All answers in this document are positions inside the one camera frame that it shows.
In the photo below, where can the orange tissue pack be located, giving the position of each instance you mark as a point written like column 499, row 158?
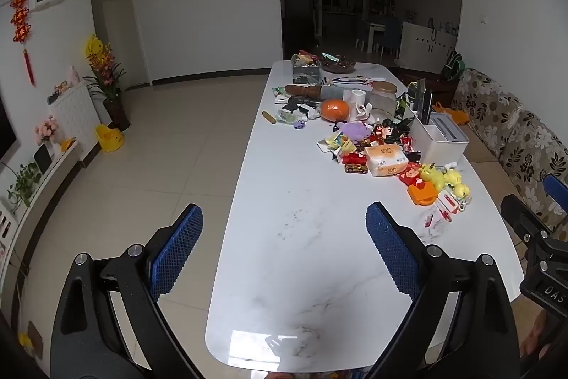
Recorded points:
column 385, row 159

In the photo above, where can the orange small toy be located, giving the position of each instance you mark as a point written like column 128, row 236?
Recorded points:
column 66, row 143

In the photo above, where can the heap of colourful wrappers toys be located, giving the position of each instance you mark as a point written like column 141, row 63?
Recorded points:
column 346, row 146

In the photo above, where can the black television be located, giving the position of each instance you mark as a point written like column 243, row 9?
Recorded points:
column 5, row 126

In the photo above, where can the white television console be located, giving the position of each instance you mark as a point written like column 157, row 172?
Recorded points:
column 35, row 201

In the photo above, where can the purple plush toy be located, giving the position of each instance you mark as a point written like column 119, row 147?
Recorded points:
column 357, row 130

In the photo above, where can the small wooden stick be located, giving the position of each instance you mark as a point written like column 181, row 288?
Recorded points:
column 268, row 117

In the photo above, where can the green trailing plant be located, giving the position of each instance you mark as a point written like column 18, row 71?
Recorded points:
column 22, row 183

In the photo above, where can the person's right hand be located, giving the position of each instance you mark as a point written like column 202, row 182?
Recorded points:
column 537, row 337

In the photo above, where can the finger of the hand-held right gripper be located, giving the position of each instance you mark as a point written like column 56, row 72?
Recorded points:
column 557, row 188
column 521, row 219

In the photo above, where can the yellow potty chair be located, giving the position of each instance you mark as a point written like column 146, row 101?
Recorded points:
column 109, row 137

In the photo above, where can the dining table with blue chairs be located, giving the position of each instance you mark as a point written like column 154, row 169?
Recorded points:
column 381, row 35

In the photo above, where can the glass jar with wooden lid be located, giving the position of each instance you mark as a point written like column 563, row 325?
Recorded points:
column 382, row 97

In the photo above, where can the green backpack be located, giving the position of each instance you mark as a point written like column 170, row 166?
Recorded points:
column 452, row 66

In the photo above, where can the pink bottle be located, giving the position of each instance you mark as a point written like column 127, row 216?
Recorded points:
column 73, row 73

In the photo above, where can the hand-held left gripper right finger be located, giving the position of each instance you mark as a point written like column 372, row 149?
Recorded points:
column 392, row 254

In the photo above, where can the orange plastic toy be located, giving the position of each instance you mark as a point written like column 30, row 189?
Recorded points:
column 421, row 194

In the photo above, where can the potted yellow orchid plant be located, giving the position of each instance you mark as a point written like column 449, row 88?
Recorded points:
column 103, row 68

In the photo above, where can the floral sofa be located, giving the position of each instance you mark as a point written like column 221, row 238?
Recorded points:
column 510, row 130

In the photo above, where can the dark snack bowl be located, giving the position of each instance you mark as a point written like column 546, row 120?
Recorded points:
column 338, row 63

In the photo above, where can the red knot wall decoration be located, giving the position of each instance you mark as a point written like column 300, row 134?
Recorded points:
column 21, row 12

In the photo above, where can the dark upright utensils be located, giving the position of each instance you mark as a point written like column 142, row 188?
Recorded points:
column 419, row 99

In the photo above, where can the dark screen tablet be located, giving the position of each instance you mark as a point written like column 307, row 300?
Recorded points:
column 43, row 159

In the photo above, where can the white sideboard cabinet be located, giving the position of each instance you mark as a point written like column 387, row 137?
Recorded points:
column 428, row 46

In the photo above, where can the brown wooden roller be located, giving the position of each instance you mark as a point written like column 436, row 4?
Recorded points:
column 306, row 91

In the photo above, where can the white radiator cover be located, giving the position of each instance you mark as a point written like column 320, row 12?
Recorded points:
column 75, row 112

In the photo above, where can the orange cloth bag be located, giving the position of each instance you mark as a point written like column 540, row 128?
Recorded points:
column 455, row 115

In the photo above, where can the white tissue box organizer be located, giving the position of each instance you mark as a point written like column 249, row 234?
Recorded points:
column 437, row 141

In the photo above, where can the red white small packets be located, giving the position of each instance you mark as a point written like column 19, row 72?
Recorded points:
column 446, row 206

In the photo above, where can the white plush toy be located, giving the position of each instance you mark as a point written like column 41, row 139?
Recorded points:
column 364, row 110

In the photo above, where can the white door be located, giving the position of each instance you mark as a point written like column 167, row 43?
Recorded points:
column 122, row 37

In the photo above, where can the pink flower bouquet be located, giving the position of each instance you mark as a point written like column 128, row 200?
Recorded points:
column 46, row 128

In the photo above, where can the orange pumpkin ball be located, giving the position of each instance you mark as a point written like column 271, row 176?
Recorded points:
column 335, row 109

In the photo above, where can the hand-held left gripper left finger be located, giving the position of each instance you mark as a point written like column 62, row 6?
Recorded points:
column 177, row 254

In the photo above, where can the black toy parts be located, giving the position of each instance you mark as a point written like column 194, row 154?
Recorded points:
column 299, row 106

